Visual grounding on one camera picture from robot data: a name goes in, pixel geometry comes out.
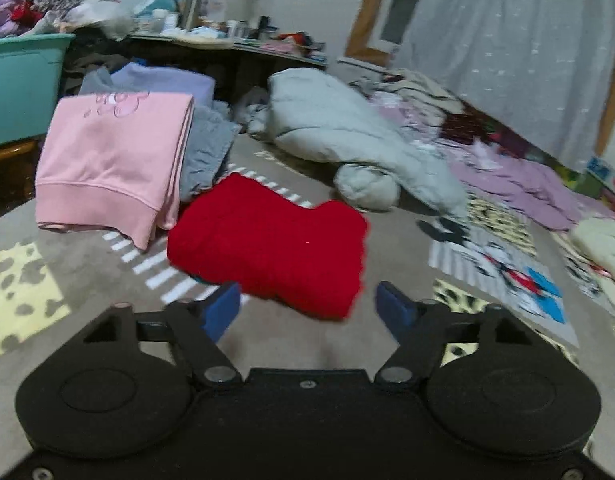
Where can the cartoon patchwork bed cover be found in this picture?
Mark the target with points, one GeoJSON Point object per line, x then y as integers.
{"type": "Point", "coordinates": [94, 270]}

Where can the colourful toy box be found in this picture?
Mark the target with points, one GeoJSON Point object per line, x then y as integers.
{"type": "Point", "coordinates": [600, 170]}

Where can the striped folded cloth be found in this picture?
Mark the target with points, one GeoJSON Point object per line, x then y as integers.
{"type": "Point", "coordinates": [415, 88]}

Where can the lavender folded garment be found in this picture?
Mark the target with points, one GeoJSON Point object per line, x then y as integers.
{"type": "Point", "coordinates": [166, 79]}

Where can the grey dotted curtain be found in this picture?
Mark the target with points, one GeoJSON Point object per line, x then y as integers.
{"type": "Point", "coordinates": [543, 68]}

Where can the cream fluffy blanket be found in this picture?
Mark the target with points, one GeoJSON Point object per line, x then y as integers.
{"type": "Point", "coordinates": [595, 238]}

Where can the grey folded garment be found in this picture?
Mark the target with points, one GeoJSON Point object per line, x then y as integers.
{"type": "Point", "coordinates": [210, 140]}

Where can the light grey puffer jacket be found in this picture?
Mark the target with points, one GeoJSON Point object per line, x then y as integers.
{"type": "Point", "coordinates": [314, 116]}

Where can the pink folded sweatshirt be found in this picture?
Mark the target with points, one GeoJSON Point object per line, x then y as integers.
{"type": "Point", "coordinates": [113, 160]}

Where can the purple blanket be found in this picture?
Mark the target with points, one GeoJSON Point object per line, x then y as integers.
{"type": "Point", "coordinates": [461, 135]}

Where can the teal plastic storage bin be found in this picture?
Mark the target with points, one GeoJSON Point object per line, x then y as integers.
{"type": "Point", "coordinates": [30, 73]}

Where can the pile of clothes in bin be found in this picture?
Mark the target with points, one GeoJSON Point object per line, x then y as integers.
{"type": "Point", "coordinates": [43, 17]}

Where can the dark low cluttered table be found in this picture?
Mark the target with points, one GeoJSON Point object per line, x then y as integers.
{"type": "Point", "coordinates": [236, 70]}

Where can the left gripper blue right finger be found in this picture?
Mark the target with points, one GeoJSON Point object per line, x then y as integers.
{"type": "Point", "coordinates": [418, 328]}

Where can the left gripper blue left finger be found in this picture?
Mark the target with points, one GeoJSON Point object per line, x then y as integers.
{"type": "Point", "coordinates": [196, 326]}

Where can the red knit sweater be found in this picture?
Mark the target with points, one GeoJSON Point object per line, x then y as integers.
{"type": "Point", "coordinates": [309, 258]}

